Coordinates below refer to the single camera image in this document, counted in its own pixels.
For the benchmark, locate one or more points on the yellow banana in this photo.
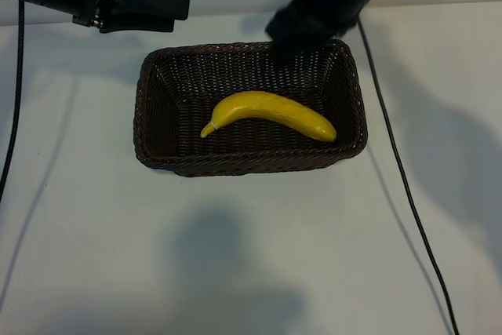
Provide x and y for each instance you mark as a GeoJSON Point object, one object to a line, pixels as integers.
{"type": "Point", "coordinates": [274, 109]}

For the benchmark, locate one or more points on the dark brown wicker basket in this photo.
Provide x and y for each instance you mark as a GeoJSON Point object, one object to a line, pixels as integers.
{"type": "Point", "coordinates": [176, 76]}

